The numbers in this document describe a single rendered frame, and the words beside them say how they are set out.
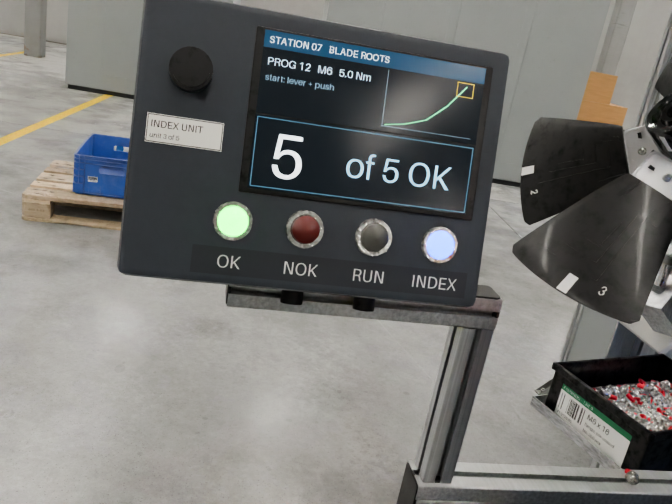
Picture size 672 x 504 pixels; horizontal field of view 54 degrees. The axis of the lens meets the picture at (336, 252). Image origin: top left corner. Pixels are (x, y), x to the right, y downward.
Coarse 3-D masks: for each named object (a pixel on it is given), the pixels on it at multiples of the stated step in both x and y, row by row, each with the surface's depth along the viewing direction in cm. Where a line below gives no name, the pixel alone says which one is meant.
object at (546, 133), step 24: (552, 120) 132; (576, 120) 127; (528, 144) 136; (552, 144) 130; (576, 144) 125; (600, 144) 121; (624, 144) 118; (552, 168) 129; (576, 168) 125; (600, 168) 121; (624, 168) 118; (528, 192) 134; (552, 192) 129; (576, 192) 125; (528, 216) 133
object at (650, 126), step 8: (656, 104) 110; (664, 104) 110; (656, 112) 109; (664, 112) 108; (648, 120) 108; (656, 120) 109; (664, 120) 106; (648, 128) 107; (656, 128) 105; (664, 128) 104; (656, 136) 106; (664, 136) 104; (656, 144) 108; (664, 152) 107
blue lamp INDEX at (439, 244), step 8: (432, 232) 48; (440, 232) 48; (448, 232) 48; (424, 240) 48; (432, 240) 48; (440, 240) 48; (448, 240) 48; (456, 240) 48; (424, 248) 48; (432, 248) 48; (440, 248) 48; (448, 248) 48; (456, 248) 48; (432, 256) 48; (440, 256) 48; (448, 256) 48
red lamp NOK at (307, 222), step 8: (296, 216) 46; (304, 216) 46; (312, 216) 46; (288, 224) 46; (296, 224) 46; (304, 224) 46; (312, 224) 46; (320, 224) 46; (288, 232) 46; (296, 232) 46; (304, 232) 46; (312, 232) 46; (320, 232) 46; (296, 240) 46; (304, 240) 46; (312, 240) 46
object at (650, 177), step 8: (656, 152) 107; (648, 160) 107; (656, 160) 107; (664, 160) 107; (640, 168) 107; (648, 168) 107; (656, 168) 107; (664, 168) 106; (640, 176) 106; (648, 176) 106; (656, 176) 106; (648, 184) 106; (656, 184) 106; (664, 184) 106; (664, 192) 105
